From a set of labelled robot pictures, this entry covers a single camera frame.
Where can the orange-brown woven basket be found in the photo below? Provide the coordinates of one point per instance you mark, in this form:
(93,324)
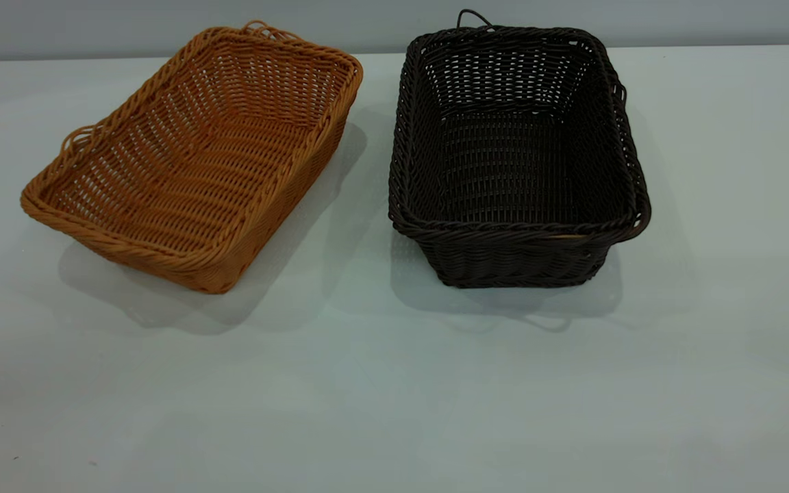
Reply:
(196,171)

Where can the dark brown woven basket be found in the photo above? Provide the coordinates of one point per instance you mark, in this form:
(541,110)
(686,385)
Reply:
(504,171)

